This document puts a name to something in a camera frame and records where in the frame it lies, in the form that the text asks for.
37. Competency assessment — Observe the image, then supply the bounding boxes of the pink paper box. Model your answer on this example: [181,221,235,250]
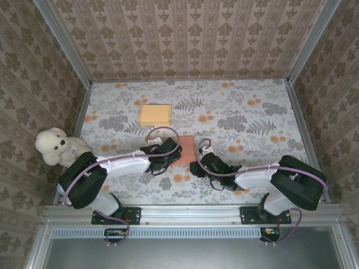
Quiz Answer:
[171,136,196,166]

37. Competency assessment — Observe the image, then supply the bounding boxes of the yellow paper box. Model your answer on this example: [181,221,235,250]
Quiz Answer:
[139,104,172,127]

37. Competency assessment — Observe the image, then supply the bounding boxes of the floral patterned table cover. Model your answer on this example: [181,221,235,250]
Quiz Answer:
[60,79,322,205]

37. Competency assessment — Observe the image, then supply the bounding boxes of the grey metal sheet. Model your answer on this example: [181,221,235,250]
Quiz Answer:
[42,226,348,269]

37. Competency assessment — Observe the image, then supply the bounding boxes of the small black circuit board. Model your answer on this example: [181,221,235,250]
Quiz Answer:
[104,228,127,243]
[260,227,282,242]

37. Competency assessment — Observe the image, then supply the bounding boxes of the white teddy bear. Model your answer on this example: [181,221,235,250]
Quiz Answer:
[35,127,90,169]

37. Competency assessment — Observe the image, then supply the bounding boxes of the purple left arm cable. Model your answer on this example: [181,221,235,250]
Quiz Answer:
[63,126,183,248]

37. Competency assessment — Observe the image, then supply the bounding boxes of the aluminium mounting rail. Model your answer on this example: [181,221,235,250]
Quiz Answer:
[42,203,347,225]

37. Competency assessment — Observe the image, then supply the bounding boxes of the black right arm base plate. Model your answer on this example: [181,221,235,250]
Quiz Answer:
[240,206,292,225]

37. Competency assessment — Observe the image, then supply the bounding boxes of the grey slotted cable duct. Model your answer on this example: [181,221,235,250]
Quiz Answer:
[52,226,263,239]

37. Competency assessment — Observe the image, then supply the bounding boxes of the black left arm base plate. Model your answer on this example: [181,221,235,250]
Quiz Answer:
[91,206,141,225]

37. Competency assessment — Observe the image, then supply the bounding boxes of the thin aluminium back rail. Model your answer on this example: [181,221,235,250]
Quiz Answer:
[91,77,289,84]

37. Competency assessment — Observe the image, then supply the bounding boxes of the aluminium table side rail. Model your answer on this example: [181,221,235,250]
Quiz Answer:
[53,84,93,205]
[285,81,332,203]

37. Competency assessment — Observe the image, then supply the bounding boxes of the aluminium corner post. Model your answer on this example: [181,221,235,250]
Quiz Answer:
[33,0,93,88]
[286,0,342,85]

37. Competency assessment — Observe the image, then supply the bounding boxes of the aluminium frame bar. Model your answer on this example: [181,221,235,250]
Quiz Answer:
[332,224,359,269]
[24,224,53,269]

